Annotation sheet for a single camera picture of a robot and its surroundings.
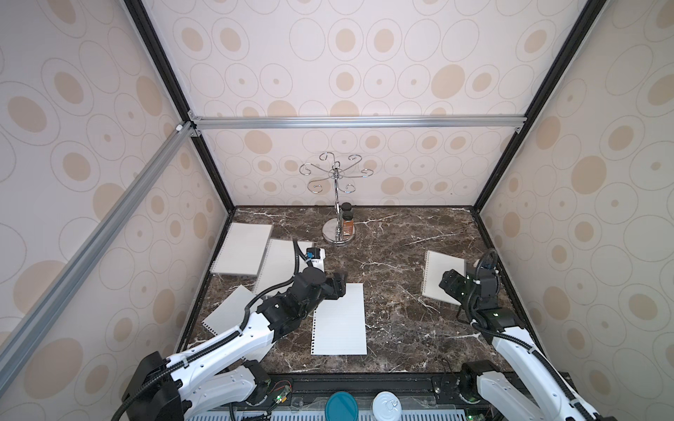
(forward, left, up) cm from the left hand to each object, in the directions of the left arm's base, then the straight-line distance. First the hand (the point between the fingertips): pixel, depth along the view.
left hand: (348, 275), depth 76 cm
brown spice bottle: (+30, 0, -7) cm, 31 cm away
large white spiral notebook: (+24, +43, -22) cm, 54 cm away
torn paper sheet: (-8, +3, -20) cm, 21 cm away
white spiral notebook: (+15, -34, -18) cm, 41 cm away
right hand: (+3, -37, -7) cm, 37 cm away
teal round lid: (-31, +2, -11) cm, 33 cm away
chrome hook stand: (+33, +6, -18) cm, 38 cm away
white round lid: (-31, -10, -13) cm, 35 cm away
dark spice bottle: (+35, +1, -7) cm, 36 cm away
